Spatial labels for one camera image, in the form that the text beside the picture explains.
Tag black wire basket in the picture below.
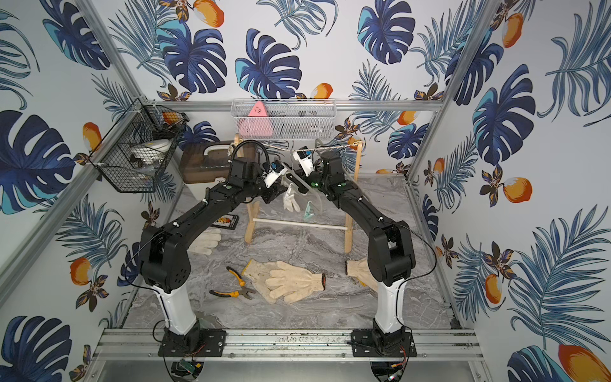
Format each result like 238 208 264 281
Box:
88 99 189 194

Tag white glove left side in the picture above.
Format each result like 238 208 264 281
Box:
187 228 222 256

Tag yellow handled pliers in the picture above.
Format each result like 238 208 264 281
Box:
208 266 257 301

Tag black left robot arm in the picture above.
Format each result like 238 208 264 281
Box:
138 159 287 357

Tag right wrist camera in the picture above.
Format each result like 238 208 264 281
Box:
292 146 314 177

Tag clear mesh wall tray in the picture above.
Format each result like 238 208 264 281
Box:
231 99 337 141

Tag brown lidded storage box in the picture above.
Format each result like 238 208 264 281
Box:
179 141 234 194

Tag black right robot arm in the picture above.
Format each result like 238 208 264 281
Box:
293 147 416 357

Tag grey multi-clip hanger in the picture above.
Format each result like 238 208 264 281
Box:
266 139 322 223

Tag beige glove red cuff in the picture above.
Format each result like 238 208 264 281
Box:
265 261 326 304

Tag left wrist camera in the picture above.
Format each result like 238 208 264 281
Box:
264 160 287 189

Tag beige glove right side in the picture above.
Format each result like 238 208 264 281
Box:
345 257 379 293

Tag small black tablet device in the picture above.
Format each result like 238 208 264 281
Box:
212 214 240 230

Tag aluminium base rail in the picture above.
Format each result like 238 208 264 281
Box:
90 327 488 362

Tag white object in basket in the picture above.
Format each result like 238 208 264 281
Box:
130 139 171 164

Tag white glove yellow cuff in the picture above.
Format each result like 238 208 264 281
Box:
283 184 301 213

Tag beige glove yellow cuff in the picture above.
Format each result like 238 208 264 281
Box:
241 259 278 304

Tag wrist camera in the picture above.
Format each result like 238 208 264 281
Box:
264 160 287 189
292 146 314 177

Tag pink triangular card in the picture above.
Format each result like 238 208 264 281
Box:
238 101 274 138

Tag wooden drying rack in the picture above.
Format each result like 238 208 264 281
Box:
232 134 366 255

